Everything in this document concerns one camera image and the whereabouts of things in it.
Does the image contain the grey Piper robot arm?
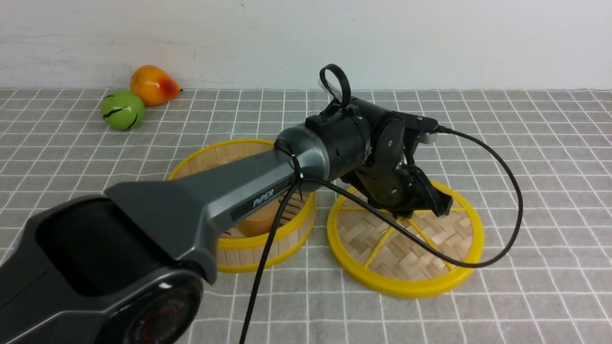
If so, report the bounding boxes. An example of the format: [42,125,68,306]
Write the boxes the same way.
[0,97,451,344]

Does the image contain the black cable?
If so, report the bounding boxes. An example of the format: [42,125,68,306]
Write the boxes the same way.
[238,64,524,344]

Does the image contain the bamboo steamer basket yellow rims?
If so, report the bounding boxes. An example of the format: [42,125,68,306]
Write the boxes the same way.
[168,139,317,274]

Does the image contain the green toy apple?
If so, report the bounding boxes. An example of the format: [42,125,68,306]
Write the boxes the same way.
[100,89,146,131]

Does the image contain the woven bamboo steamer lid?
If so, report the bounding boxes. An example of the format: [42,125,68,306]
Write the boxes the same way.
[327,182,485,298]

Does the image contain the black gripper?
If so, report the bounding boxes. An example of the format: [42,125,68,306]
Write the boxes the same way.
[341,98,453,218]

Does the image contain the tan bun in steamer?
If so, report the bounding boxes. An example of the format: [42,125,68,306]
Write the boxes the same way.
[236,201,279,237]

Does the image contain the grey checkered tablecloth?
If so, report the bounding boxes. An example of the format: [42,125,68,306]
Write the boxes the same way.
[0,88,611,344]

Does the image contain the orange toy mango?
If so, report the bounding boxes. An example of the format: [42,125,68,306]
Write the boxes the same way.
[130,64,183,107]

